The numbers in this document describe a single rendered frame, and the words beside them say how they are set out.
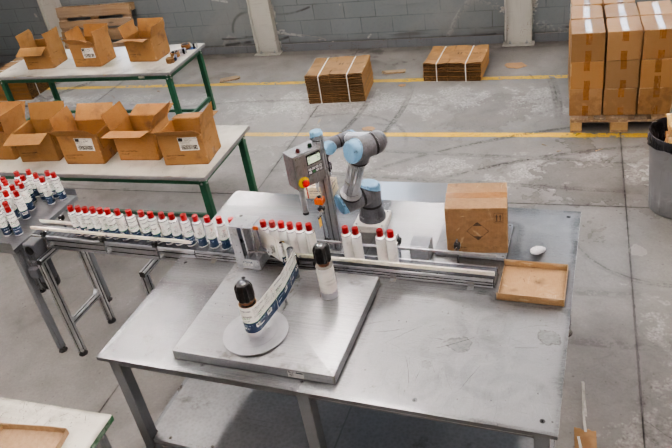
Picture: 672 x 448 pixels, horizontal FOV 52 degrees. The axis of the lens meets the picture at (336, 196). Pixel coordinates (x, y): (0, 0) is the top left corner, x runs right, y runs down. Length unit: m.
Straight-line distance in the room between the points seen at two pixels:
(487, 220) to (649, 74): 3.18
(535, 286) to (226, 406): 1.75
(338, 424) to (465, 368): 0.92
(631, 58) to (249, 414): 4.22
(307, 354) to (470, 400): 0.73
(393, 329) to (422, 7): 5.93
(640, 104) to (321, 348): 4.15
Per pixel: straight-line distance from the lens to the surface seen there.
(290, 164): 3.39
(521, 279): 3.45
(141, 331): 3.60
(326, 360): 3.07
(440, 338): 3.16
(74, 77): 7.72
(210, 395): 4.03
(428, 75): 7.75
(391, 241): 3.40
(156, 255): 4.13
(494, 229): 3.50
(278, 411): 3.83
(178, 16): 9.87
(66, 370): 4.95
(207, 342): 3.32
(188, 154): 5.07
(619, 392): 4.12
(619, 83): 6.38
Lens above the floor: 3.01
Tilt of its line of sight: 31 degrees down
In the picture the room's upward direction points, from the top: 10 degrees counter-clockwise
